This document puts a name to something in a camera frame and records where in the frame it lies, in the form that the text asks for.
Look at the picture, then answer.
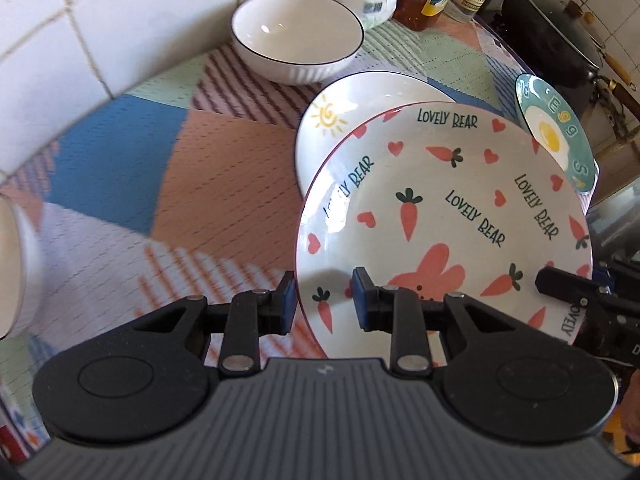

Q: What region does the person's right hand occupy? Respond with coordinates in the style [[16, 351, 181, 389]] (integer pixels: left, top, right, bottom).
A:
[[620, 366, 640, 443]]

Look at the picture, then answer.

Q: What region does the black wok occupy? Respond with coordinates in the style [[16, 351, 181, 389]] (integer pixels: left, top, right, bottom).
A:
[[501, 0, 640, 111]]

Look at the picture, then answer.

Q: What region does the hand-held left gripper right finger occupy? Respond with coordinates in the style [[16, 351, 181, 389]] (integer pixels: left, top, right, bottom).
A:
[[351, 267, 523, 378]]

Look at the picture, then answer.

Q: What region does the white sun print plate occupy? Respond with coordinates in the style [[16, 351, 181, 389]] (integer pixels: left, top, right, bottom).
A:
[[295, 71, 451, 201]]

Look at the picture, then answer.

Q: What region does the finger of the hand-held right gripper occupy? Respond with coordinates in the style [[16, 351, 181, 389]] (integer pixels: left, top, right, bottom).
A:
[[535, 266, 617, 312], [595, 254, 640, 295]]

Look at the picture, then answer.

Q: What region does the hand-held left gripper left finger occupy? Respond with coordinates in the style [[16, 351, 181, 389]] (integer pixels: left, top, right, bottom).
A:
[[131, 270, 297, 378]]

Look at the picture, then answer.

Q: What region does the white carrot print plate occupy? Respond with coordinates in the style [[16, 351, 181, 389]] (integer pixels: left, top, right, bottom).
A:
[[294, 102, 596, 361]]

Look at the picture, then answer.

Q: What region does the large white bowl dark rim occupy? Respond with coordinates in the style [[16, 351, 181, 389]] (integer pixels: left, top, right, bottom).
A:
[[230, 0, 365, 86]]

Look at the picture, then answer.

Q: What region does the patterned table mat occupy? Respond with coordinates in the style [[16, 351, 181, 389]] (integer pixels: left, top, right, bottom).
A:
[[0, 5, 551, 461]]

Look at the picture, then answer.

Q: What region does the small white bowl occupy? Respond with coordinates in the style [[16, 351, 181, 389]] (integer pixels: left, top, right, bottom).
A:
[[0, 195, 46, 338]]

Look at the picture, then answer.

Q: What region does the glass wok lid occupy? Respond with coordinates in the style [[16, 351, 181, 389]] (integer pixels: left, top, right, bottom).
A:
[[522, 0, 603, 70]]

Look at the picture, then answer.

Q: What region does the teal egg print plate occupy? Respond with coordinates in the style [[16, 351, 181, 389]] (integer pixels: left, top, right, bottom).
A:
[[515, 74, 598, 196]]

